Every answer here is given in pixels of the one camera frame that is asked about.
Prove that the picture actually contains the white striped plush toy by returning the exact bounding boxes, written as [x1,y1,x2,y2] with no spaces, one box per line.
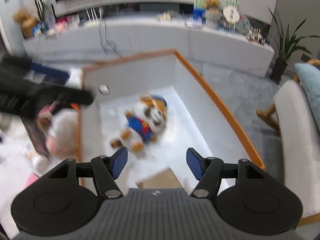
[37,101,79,159]

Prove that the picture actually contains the tiger plush toy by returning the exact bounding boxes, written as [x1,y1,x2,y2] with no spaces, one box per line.
[110,93,167,153]

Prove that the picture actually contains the gold vase dried flowers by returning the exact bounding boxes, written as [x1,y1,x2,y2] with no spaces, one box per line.
[12,8,39,39]

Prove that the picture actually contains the orange storage box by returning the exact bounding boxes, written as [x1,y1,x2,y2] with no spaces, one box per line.
[77,50,265,192]

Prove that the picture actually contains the white rocking chair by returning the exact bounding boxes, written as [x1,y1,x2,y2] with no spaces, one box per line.
[256,59,319,226]

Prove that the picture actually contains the white tv cabinet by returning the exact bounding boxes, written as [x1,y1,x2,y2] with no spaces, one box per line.
[23,17,274,77]

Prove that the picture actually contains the light blue pillow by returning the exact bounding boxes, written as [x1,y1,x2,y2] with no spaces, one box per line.
[295,63,320,128]

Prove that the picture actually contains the potted green plant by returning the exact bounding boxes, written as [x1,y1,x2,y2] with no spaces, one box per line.
[268,8,319,84]

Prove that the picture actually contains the round white fan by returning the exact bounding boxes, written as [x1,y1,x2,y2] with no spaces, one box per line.
[223,6,240,24]

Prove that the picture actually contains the brown teddy bear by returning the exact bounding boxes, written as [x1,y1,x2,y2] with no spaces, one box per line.
[203,0,220,10]

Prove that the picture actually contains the black power cable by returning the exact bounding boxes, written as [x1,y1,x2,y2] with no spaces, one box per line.
[98,6,126,61]

